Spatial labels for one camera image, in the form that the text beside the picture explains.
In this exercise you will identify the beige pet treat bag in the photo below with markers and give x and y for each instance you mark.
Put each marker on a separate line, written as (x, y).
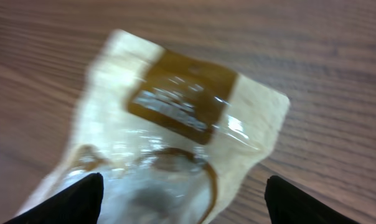
(172, 136)

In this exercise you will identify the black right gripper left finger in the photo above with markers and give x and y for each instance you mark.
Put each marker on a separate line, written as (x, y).
(80, 203)

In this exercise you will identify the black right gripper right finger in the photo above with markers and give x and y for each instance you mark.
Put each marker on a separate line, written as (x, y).
(288, 204)

